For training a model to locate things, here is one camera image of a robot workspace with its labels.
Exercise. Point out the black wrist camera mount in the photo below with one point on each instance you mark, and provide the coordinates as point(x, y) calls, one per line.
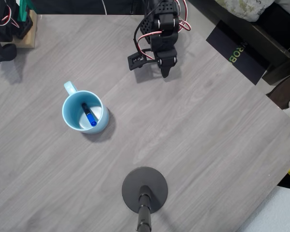
point(135, 60)

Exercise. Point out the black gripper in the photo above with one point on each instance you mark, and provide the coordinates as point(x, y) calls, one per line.
point(167, 62)

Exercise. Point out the dark round stool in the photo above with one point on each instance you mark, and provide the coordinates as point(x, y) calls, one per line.
point(287, 89)

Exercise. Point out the blue marker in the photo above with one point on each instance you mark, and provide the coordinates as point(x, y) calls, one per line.
point(90, 118)

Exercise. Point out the light wooden board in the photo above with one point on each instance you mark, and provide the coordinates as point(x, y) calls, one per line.
point(29, 41)

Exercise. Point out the light blue ceramic mug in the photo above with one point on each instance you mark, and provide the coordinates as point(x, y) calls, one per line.
point(71, 113)

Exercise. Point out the green clamp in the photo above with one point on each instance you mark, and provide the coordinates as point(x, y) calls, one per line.
point(23, 12)

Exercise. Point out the green patterned white pillow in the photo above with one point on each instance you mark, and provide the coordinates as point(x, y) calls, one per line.
point(246, 9)

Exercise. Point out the black round-base camera stand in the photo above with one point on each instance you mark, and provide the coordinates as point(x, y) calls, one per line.
point(135, 183)

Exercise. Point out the pale blue blanket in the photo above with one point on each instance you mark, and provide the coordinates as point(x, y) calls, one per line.
point(275, 212)

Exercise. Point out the black box green letters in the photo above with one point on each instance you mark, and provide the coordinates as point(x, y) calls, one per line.
point(246, 58)

